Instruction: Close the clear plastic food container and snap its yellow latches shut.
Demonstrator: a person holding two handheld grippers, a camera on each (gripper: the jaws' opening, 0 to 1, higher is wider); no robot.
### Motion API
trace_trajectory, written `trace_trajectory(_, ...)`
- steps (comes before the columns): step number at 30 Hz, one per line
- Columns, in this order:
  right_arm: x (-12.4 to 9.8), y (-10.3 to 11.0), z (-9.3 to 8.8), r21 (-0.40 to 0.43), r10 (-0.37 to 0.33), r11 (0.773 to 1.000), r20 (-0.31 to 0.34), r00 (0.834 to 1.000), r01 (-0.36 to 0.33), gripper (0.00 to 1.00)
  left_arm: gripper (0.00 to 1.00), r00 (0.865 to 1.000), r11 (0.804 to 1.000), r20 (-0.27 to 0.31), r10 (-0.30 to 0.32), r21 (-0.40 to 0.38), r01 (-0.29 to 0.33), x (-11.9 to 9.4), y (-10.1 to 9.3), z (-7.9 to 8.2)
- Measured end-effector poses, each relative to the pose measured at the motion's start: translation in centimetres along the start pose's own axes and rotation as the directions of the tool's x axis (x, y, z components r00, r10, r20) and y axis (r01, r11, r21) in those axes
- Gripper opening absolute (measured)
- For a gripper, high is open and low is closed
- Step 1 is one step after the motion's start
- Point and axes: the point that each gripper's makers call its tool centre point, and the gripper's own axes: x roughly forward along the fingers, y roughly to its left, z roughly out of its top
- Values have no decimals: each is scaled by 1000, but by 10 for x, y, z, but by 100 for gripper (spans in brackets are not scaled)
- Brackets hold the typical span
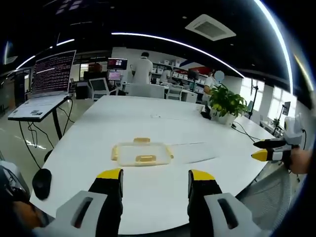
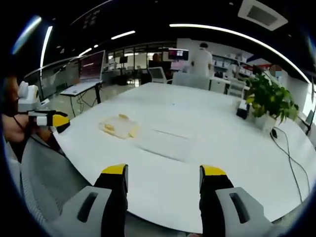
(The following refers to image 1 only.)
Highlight black computer mouse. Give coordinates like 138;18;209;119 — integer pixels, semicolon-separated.
32;168;53;201

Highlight long ceiling light strip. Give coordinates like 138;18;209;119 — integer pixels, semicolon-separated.
111;32;245;79

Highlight short ceiling light strip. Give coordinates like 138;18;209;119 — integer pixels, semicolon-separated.
15;38;76;71

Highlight curved ceiling light strip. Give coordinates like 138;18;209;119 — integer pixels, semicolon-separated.
253;0;295;93

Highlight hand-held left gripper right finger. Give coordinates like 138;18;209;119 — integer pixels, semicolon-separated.
187;169;273;237

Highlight dark wall monitor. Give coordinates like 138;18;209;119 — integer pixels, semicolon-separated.
107;57;128;70

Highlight grey mesh office chair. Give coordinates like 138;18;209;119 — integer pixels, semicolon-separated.
236;161;298;232

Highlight black laptop stand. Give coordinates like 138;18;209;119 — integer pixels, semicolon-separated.
18;95;75;162

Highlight white storage shelves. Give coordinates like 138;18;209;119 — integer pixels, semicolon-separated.
151;58;207;83

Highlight black tripod stand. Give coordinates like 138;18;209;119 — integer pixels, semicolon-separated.
250;78;259;117

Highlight ceiling air conditioner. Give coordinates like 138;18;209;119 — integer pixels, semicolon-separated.
185;14;237;41

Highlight person's right hand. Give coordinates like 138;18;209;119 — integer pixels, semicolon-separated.
288;149;312;174

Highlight clear box with plastic buckles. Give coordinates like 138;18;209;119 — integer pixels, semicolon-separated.
111;137;174;167

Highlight white framed monitor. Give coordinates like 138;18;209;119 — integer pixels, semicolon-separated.
88;77;111;96

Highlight open laptop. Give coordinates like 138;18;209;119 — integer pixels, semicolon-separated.
7;50;78;122

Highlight black cable on table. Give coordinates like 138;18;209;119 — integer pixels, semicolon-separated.
231;121;261;143

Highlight green potted plant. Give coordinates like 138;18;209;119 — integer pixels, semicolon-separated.
208;83;248;125

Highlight black tripod with device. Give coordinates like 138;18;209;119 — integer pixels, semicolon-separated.
273;101;292;136

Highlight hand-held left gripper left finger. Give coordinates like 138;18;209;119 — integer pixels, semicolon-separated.
33;168;124;237

